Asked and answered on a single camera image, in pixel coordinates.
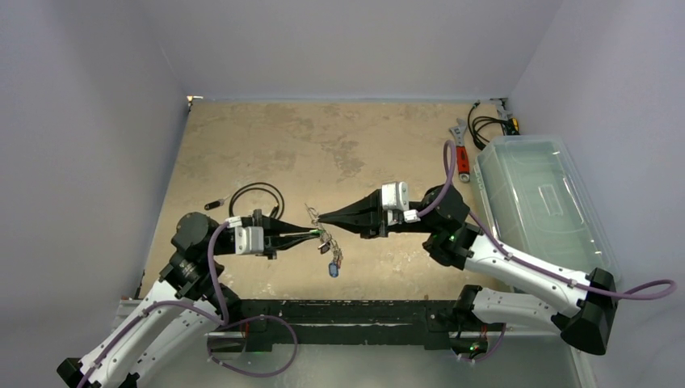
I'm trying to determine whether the metal key organizer ring plate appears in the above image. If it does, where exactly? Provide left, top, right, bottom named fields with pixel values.
left=305, top=204, right=343, bottom=264

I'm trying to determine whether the key with black tag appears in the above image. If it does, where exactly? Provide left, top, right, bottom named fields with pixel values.
left=317, top=242, right=331, bottom=255

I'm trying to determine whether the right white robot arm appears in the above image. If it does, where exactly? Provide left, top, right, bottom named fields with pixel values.
left=316, top=182, right=618, bottom=356

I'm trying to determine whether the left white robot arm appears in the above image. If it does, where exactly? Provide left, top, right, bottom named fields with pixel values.
left=57, top=211, right=321, bottom=387

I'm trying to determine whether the blue key tag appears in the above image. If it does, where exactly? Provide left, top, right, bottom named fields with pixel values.
left=328, top=260, right=341, bottom=278

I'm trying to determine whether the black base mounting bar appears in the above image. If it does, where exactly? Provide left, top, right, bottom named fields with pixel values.
left=229, top=299, right=502, bottom=352

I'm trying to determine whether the clear plastic storage bin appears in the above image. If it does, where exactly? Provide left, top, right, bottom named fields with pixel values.
left=471, top=135, right=622, bottom=283

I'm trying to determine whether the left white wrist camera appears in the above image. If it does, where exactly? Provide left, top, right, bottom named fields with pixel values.
left=225, top=217, right=265, bottom=255

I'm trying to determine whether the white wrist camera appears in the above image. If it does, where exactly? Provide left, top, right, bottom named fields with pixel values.
left=225, top=217, right=265, bottom=255
left=380, top=181, right=420, bottom=226

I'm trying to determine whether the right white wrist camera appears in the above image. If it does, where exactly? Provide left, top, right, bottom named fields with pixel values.
left=380, top=181, right=420, bottom=226

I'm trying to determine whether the coiled black usb cable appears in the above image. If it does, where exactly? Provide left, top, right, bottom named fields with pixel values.
left=229, top=182, right=286, bottom=221

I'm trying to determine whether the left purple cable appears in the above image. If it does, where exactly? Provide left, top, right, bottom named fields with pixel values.
left=74, top=220, right=300, bottom=388

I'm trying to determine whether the purple cable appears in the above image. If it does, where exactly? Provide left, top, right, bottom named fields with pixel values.
left=417, top=140, right=679, bottom=365
left=74, top=220, right=300, bottom=388

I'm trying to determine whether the red handled adjustable wrench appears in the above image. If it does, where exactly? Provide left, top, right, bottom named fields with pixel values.
left=448, top=118, right=470, bottom=183

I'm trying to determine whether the aluminium frame rail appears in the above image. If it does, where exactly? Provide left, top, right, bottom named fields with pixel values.
left=118, top=287, right=606, bottom=387

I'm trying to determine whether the black cable bundle in corner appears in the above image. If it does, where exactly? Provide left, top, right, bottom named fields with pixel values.
left=467, top=101, right=521, bottom=150

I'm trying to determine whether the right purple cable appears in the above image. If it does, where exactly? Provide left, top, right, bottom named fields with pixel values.
left=417, top=140, right=679, bottom=365

